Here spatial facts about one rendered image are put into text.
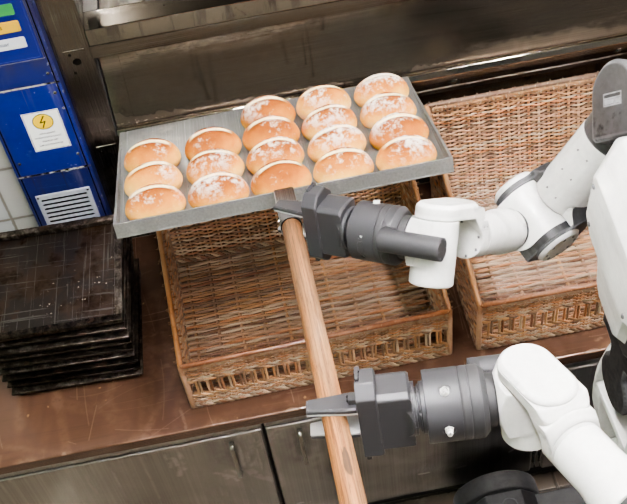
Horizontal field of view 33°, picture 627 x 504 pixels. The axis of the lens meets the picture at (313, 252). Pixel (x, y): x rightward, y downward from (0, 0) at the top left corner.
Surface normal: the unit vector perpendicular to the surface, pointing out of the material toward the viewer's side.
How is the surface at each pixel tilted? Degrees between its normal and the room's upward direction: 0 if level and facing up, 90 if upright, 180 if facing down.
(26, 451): 0
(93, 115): 90
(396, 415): 75
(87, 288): 0
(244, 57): 70
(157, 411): 0
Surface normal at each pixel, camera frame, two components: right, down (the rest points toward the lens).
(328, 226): -0.45, 0.57
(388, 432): 0.01, 0.58
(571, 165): -0.78, 0.28
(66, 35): 0.16, 0.75
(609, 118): -0.92, -0.01
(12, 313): -0.10, -0.64
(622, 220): -0.78, -0.34
